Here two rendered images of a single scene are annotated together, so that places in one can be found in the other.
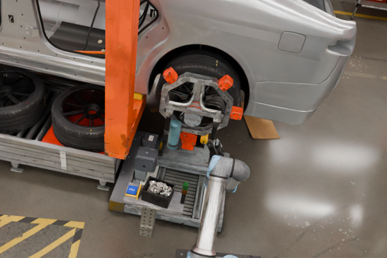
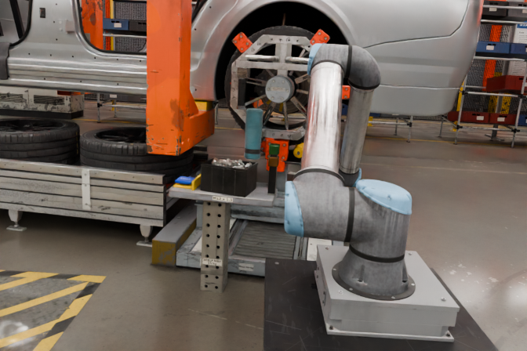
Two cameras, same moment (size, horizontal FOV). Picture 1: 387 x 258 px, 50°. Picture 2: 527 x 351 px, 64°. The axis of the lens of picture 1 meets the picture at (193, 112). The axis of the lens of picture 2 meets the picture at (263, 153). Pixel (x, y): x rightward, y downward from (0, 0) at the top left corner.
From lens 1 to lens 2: 1.89 m
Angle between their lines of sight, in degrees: 29
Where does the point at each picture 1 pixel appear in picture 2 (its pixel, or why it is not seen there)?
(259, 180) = not seen: hidden behind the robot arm
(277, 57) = (385, 1)
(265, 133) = not seen: hidden behind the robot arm
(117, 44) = not seen: outside the picture
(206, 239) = (321, 149)
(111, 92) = (155, 19)
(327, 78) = (461, 25)
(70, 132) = (101, 147)
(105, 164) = (149, 186)
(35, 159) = (45, 197)
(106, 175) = (151, 211)
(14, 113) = (26, 135)
